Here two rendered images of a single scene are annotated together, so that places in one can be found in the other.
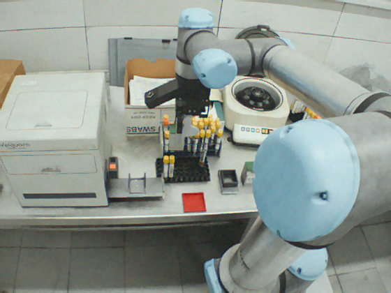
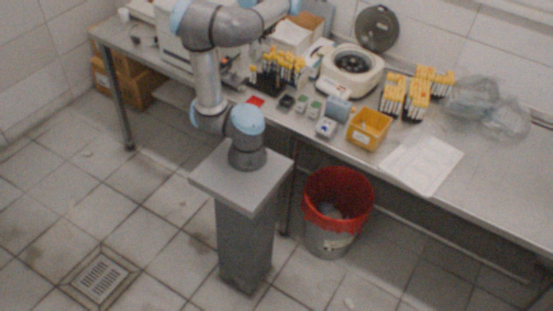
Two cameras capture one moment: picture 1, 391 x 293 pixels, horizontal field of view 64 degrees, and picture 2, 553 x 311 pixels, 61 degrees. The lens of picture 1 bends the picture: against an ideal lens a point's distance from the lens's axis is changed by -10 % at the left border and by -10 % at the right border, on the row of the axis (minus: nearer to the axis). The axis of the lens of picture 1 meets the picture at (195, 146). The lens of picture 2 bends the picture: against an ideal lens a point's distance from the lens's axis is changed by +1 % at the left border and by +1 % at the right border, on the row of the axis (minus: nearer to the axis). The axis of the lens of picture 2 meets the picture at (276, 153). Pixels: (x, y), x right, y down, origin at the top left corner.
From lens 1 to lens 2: 1.31 m
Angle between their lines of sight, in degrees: 28
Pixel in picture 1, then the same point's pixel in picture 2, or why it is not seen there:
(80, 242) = (213, 143)
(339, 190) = (177, 11)
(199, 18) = not seen: outside the picture
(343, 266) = (414, 299)
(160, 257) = not seen: hidden behind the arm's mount
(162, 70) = (306, 22)
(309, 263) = (242, 118)
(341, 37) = (476, 41)
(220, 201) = (270, 110)
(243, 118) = (327, 71)
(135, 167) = (241, 71)
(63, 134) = not seen: hidden behind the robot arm
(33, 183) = (169, 43)
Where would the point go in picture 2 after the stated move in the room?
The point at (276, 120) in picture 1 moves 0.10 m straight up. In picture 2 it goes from (350, 81) to (354, 63)
